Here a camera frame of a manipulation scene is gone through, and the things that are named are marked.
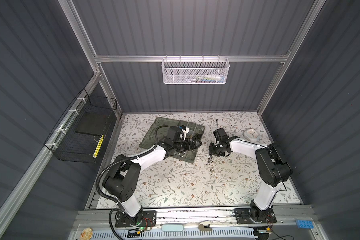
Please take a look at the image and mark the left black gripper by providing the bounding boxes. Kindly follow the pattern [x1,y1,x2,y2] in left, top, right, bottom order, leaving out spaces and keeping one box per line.
[172,137,202,152]

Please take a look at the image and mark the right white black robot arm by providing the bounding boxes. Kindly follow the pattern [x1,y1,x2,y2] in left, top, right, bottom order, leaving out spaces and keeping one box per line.
[209,128,293,211]

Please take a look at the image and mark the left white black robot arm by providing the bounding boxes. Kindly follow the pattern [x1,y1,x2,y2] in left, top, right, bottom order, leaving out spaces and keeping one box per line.
[96,125,203,219]

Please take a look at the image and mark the pile of screws and nuts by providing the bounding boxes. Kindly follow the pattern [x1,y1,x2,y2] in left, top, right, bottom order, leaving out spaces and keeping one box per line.
[205,155,215,173]

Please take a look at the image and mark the floral table mat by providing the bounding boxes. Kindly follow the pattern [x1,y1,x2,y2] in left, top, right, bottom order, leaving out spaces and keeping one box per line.
[96,111,301,210]

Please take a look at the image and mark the white tape roll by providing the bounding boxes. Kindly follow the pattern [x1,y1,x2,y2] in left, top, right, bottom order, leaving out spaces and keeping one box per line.
[243,128,261,143]

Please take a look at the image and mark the clear divided organizer box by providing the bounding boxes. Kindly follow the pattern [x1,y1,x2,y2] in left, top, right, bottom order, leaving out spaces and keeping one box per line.
[139,117,206,164]

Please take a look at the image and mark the pens in white basket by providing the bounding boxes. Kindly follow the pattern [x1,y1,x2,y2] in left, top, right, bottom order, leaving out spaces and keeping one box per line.
[188,75,226,84]

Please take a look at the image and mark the light teal flat box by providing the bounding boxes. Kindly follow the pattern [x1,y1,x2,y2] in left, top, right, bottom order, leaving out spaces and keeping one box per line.
[161,224,184,233]

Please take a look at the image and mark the round wooden disc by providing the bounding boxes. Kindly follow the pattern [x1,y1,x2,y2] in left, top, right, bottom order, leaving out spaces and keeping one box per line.
[80,228,94,240]

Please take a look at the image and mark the black corrugated cable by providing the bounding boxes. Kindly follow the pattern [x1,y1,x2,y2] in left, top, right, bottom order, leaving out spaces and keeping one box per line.
[95,125,181,240]

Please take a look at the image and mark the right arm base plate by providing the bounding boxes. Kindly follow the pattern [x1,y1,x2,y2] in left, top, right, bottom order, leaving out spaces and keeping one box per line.
[233,208,277,224]

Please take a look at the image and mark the white wire mesh basket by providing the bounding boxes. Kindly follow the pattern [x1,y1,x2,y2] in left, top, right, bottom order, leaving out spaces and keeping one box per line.
[161,57,230,85]

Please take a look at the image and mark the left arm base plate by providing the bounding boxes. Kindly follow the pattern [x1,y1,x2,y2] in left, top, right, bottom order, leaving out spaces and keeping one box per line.
[115,210,157,228]

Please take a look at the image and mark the black wire wall basket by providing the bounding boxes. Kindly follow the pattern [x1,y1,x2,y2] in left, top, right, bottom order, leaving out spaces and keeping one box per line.
[45,90,118,164]

